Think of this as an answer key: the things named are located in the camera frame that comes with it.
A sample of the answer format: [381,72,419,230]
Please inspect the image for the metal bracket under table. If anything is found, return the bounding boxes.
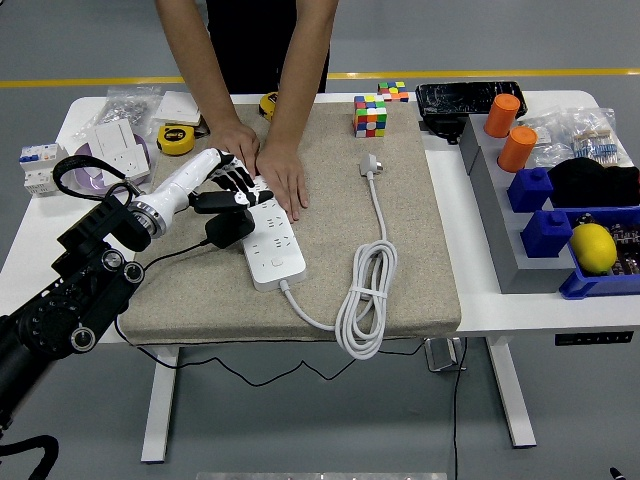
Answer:
[423,337,467,373]

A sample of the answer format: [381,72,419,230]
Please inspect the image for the white circuit breaker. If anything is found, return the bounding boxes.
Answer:
[18,142,74,198]

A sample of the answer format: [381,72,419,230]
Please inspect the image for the white table leg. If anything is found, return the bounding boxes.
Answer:
[140,344,181,464]
[485,335,538,449]

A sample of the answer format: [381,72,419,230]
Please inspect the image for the white power strip cable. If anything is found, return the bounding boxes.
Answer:
[278,152,400,360]

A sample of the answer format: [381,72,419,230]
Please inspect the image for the person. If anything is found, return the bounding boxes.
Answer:
[205,0,331,95]

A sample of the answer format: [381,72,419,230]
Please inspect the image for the white wall switch panel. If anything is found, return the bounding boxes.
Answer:
[151,90,201,126]

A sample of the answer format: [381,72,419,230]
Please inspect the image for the small Rubik's cube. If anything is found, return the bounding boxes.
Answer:
[377,81,410,104]

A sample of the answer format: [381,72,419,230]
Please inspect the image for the black plastic tray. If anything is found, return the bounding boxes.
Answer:
[415,81,529,121]

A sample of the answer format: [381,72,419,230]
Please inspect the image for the hanging black cable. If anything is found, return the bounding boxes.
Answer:
[451,337,469,480]

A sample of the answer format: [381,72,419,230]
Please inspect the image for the grey-brown mat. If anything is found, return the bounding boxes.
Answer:
[118,93,463,346]

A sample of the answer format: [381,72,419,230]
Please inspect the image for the purple bowl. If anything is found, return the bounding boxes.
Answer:
[72,139,152,195]

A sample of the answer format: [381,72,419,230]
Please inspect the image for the black plug adapter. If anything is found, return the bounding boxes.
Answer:
[205,208,256,250]

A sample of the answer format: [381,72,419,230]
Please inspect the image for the yellow lemon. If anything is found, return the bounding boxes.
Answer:
[569,223,619,275]

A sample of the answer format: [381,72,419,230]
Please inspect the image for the white wall socket plate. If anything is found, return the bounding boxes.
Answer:
[101,145,152,186]

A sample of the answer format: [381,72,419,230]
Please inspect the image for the black table control panel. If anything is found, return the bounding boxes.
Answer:
[553,330,635,347]

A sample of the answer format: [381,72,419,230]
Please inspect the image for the blue plastic bin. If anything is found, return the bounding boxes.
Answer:
[558,205,640,301]

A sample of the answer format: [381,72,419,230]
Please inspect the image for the clear bag of screws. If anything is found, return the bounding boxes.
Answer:
[74,85,164,141]

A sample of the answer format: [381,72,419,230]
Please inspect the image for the clear bag of resistors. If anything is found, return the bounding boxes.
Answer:
[559,106,634,169]

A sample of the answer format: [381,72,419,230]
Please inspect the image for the circuit boards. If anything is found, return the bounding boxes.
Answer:
[574,212,640,277]

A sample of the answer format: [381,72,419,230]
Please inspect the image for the white switch plate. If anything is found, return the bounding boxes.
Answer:
[89,119,140,170]

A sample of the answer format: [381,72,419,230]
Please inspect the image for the blue block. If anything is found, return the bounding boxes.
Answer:
[519,209,574,260]
[507,167,555,214]

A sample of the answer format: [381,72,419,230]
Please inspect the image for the person's right hand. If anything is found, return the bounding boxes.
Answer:
[207,121,261,177]

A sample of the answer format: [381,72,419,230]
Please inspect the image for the white power strip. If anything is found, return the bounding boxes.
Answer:
[242,174,308,292]

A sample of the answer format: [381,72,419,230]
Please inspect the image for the small clear plastic bag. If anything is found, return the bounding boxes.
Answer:
[519,115,564,169]

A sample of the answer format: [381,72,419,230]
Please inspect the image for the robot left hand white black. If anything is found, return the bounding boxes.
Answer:
[149,147,275,225]

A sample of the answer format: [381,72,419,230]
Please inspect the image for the orange cylinder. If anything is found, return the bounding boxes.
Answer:
[483,93,522,139]
[497,125,539,174]

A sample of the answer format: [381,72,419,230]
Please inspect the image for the person's left hand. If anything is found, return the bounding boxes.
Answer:
[255,142,310,223]

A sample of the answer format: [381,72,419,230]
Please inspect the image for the black cloth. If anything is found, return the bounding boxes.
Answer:
[547,158,640,210]

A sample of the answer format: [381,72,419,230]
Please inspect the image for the large Rubik's cube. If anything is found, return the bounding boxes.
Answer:
[353,94,389,139]

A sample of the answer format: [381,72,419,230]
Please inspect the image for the grey stepped block holder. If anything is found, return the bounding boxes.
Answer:
[458,113,576,295]

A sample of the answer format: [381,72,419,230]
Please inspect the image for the black power adapter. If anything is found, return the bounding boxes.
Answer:
[418,115,471,146]

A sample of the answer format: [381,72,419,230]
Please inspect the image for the yellow black round tape measure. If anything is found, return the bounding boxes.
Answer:
[156,124,197,156]

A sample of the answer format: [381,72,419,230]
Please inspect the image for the thin black adapter cord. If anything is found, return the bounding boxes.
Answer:
[114,239,436,389]

